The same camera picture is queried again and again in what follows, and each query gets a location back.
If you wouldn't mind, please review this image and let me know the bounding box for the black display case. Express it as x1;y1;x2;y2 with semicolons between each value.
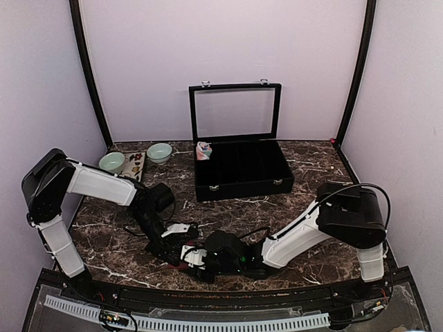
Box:
188;80;294;202

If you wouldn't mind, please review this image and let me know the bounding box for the small circuit board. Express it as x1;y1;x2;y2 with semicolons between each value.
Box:
98;311;129;328

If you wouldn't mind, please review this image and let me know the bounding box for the black frame post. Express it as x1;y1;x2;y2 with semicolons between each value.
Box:
69;0;114;149
335;0;377;147

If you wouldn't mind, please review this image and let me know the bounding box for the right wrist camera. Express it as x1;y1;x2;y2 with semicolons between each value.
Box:
204;230;246;257

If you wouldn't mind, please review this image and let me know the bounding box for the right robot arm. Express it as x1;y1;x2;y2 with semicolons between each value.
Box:
180;183;390;300

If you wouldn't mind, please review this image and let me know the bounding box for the floral coaster mat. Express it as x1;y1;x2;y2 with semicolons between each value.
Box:
120;151;146;182

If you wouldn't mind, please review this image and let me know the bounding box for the black front rail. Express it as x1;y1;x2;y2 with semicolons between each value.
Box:
38;268;418;311

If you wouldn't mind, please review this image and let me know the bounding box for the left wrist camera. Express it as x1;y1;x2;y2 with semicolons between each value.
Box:
150;183;175;212

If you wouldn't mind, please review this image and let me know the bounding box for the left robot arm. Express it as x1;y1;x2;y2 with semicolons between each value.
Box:
21;148;199;302

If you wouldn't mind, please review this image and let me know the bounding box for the left black frame post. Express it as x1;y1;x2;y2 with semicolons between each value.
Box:
69;0;114;149

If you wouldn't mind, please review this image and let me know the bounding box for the right celadon bowl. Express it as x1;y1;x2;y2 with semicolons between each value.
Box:
147;142;172;165

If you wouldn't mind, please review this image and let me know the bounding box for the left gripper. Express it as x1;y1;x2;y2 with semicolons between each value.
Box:
130;210;180;268

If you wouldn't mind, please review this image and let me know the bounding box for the pink patterned sock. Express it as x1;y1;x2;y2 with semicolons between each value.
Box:
196;142;213;161

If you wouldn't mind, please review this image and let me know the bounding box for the left celadon bowl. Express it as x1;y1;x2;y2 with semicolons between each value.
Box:
98;152;125;174

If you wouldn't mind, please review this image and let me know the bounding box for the white slotted cable duct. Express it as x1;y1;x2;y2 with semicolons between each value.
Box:
43;295;330;331

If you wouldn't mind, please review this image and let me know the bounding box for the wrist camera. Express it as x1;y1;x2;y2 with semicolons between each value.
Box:
150;183;175;212
204;230;246;257

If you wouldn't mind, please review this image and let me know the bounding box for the celadon bowl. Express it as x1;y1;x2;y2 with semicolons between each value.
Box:
98;152;125;174
147;142;172;165

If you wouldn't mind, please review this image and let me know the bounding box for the right black frame post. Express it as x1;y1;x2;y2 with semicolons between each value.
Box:
335;0;377;147

